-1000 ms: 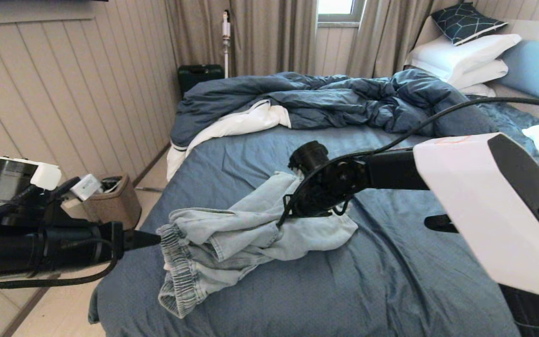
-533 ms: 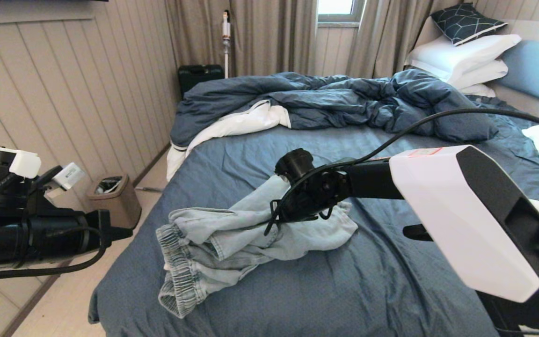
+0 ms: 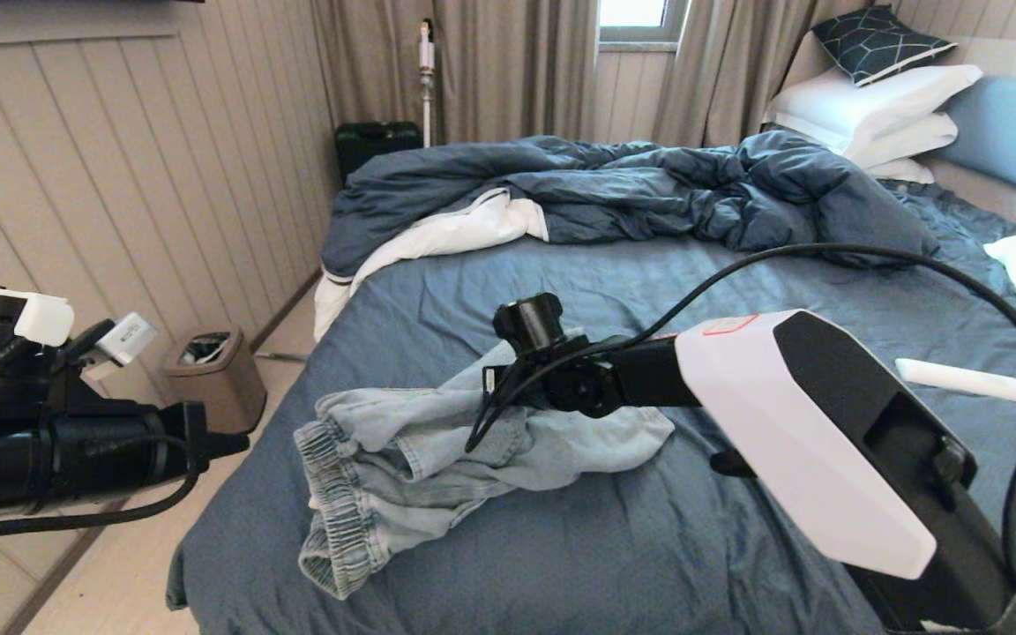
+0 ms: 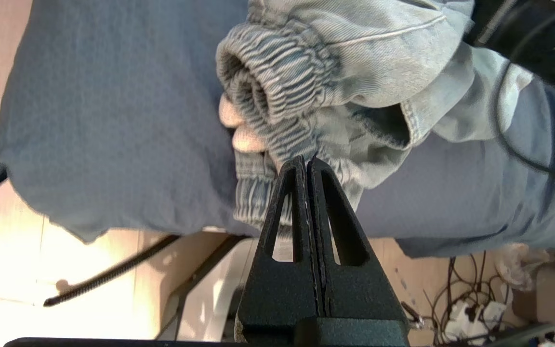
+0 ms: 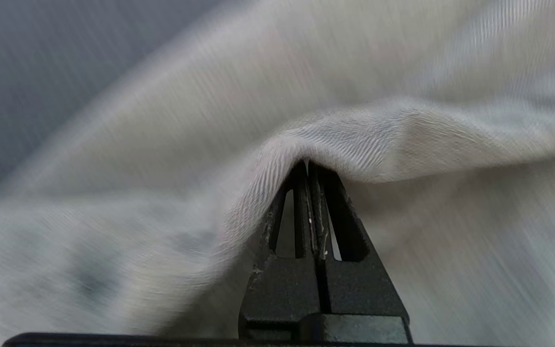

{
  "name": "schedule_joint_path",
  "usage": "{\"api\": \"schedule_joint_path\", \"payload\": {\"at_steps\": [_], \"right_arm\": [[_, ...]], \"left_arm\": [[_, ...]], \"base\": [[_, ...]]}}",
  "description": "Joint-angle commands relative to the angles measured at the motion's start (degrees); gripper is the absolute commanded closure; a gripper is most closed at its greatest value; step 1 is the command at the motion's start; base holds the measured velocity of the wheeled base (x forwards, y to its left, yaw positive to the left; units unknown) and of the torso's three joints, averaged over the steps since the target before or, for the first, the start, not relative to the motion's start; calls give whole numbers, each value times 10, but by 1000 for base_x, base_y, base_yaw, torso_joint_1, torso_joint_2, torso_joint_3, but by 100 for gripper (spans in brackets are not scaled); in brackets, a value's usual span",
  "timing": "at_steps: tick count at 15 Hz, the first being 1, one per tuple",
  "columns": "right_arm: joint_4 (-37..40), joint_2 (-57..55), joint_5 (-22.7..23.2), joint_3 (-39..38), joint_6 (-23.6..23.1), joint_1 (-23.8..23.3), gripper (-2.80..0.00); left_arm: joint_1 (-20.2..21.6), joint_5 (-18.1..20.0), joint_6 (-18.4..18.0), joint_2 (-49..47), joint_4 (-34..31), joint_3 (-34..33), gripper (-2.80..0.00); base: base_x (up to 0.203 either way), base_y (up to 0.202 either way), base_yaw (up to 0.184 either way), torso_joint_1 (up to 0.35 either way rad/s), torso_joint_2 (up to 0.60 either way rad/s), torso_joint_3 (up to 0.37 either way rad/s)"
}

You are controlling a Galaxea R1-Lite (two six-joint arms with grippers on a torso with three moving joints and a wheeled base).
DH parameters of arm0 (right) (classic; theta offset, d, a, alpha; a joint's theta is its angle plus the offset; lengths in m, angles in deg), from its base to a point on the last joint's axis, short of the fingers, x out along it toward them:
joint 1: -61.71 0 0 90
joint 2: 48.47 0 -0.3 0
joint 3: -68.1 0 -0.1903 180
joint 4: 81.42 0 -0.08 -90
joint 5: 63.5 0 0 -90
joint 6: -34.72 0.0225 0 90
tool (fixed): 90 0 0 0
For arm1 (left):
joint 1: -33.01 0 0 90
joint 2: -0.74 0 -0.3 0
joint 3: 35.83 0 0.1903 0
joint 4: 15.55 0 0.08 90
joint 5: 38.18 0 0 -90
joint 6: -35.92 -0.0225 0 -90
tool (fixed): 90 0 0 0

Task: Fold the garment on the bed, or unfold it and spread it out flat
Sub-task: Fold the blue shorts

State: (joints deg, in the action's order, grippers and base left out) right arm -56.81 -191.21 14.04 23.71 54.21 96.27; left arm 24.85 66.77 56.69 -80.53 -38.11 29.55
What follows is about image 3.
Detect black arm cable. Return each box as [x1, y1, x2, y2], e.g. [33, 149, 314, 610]
[631, 243, 1016, 583]
[0, 441, 202, 541]

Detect light blue denim shorts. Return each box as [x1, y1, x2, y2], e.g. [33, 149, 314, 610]
[294, 340, 676, 602]

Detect window with grey frame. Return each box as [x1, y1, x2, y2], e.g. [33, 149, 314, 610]
[598, 0, 688, 43]

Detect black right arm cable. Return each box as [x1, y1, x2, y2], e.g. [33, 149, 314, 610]
[631, 243, 1016, 583]

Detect bed with blue sheet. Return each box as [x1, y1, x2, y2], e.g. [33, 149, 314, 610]
[166, 181, 1016, 635]

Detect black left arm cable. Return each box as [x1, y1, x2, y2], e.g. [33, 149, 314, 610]
[0, 441, 202, 541]

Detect wide beige curtain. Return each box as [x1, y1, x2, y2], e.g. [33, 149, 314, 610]
[310, 0, 599, 146]

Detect beige trash bin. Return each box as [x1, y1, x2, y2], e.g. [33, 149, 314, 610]
[162, 328, 268, 435]

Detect large white pillow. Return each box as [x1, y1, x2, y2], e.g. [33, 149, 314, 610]
[768, 62, 985, 155]

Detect narrow beige curtain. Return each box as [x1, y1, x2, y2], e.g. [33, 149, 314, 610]
[654, 0, 818, 146]

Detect white stick vacuum cleaner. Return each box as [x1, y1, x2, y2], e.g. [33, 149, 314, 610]
[417, 18, 436, 148]

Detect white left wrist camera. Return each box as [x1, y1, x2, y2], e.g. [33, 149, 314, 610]
[80, 312, 159, 382]

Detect small white pillow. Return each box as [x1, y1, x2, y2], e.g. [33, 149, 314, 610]
[865, 157, 937, 183]

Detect medium white pillow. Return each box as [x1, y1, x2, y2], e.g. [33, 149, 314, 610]
[843, 110, 959, 168]

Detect dark blue white-lined duvet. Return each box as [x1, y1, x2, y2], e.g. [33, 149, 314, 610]
[314, 131, 943, 343]

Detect white remote control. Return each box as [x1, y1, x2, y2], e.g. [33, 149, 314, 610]
[894, 356, 1016, 404]

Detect dark geometric patterned cushion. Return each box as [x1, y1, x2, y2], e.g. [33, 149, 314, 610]
[812, 3, 959, 86]

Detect black hard suitcase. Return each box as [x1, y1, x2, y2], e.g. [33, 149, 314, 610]
[334, 121, 425, 184]

